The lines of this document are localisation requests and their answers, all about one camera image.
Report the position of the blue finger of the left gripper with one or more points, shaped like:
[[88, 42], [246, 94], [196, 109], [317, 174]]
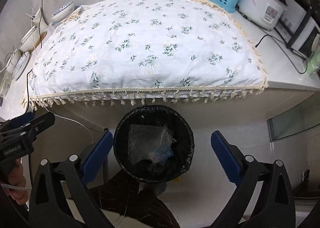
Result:
[[40, 124], [22, 119]]

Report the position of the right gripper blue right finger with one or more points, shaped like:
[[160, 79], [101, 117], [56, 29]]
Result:
[[275, 205]]

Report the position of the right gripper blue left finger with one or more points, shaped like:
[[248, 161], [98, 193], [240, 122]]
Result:
[[48, 204]]

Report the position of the clear bubble wrap sheet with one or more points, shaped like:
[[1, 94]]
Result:
[[152, 143]]

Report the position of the black lined trash bin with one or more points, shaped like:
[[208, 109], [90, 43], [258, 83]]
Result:
[[183, 148]]

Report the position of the white plate stack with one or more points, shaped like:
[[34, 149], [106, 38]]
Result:
[[32, 39]]

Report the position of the blue white porcelain bowl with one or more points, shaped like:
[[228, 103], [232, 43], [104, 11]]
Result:
[[63, 12]]

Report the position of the white floral tablecloth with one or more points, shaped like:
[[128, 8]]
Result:
[[134, 50]]

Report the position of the green glass cup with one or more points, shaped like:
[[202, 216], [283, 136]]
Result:
[[314, 63]]

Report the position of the microwave oven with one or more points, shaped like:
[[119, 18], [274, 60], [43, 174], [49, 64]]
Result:
[[299, 25]]

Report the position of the white rice cooker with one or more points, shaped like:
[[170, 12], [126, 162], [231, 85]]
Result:
[[264, 13]]

